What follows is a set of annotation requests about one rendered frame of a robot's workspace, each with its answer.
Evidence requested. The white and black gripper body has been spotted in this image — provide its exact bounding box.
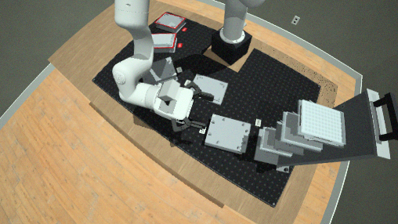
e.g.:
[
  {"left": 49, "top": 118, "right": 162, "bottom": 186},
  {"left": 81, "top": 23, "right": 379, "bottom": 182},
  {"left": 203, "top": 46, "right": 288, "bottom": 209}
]
[{"left": 153, "top": 87, "right": 194, "bottom": 124}]

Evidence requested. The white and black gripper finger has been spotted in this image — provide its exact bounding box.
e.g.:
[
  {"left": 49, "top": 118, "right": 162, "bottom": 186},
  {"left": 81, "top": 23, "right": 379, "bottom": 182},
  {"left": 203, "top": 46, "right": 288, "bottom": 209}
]
[
  {"left": 171, "top": 116, "right": 206, "bottom": 132},
  {"left": 184, "top": 81, "right": 214, "bottom": 102}
]

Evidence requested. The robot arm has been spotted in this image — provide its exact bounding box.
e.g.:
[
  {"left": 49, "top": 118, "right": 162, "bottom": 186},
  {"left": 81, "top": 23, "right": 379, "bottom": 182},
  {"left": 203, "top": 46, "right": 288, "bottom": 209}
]
[{"left": 113, "top": 0, "right": 265, "bottom": 110}]

